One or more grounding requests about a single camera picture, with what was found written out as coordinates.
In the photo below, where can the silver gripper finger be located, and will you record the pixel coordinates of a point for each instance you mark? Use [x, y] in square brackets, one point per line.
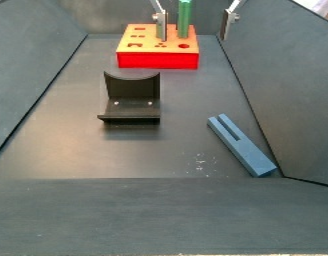
[159, 17]
[229, 17]

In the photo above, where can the blue double-square slotted block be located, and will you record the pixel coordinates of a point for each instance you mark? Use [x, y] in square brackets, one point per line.
[245, 151]

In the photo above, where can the red shape-sorter board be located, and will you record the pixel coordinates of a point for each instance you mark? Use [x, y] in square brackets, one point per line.
[141, 50]

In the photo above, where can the green star-shaped peg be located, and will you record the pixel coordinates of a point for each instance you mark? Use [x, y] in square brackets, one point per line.
[183, 19]

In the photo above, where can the black curved holder stand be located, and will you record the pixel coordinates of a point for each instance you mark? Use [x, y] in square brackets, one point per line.
[133, 98]

